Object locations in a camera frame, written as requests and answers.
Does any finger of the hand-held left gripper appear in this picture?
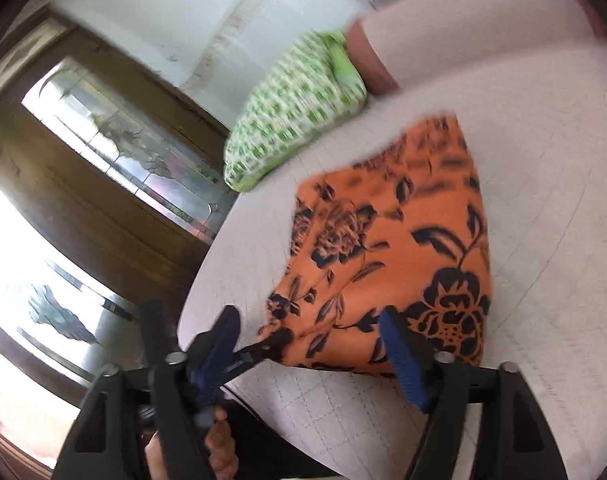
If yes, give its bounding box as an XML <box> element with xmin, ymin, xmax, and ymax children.
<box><xmin>223</xmin><ymin>331</ymin><xmax>298</xmax><ymax>386</ymax></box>

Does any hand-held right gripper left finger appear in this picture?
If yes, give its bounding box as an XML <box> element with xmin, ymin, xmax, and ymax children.
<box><xmin>58</xmin><ymin>305</ymin><xmax>242</xmax><ymax>480</ymax></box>

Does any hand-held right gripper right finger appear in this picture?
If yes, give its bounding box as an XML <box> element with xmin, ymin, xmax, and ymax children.
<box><xmin>380</xmin><ymin>306</ymin><xmax>570</xmax><ymax>480</ymax></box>

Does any orange floral garment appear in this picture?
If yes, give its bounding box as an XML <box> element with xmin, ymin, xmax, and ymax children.
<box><xmin>258</xmin><ymin>114</ymin><xmax>494</xmax><ymax>378</ymax></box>

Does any person's left hand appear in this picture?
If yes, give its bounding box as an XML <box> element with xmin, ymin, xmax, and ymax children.
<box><xmin>203</xmin><ymin>404</ymin><xmax>240</xmax><ymax>480</ymax></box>

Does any person's dark clothing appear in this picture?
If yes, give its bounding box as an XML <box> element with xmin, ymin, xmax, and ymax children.
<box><xmin>226</xmin><ymin>395</ymin><xmax>347</xmax><ymax>480</ymax></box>

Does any wooden door with patterned glass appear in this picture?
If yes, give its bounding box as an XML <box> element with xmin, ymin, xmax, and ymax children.
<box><xmin>0</xmin><ymin>2</ymin><xmax>239</xmax><ymax>480</ymax></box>

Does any white quilted mattress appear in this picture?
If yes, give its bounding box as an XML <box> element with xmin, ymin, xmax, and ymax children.
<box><xmin>176</xmin><ymin>35</ymin><xmax>607</xmax><ymax>480</ymax></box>

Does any green patterned pillow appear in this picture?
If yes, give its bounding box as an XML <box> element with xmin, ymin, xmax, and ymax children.
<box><xmin>223</xmin><ymin>30</ymin><xmax>368</xmax><ymax>193</ymax></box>

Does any white quilted backrest cushion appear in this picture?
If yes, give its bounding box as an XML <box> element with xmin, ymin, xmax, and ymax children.
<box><xmin>346</xmin><ymin>0</ymin><xmax>607</xmax><ymax>96</ymax></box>

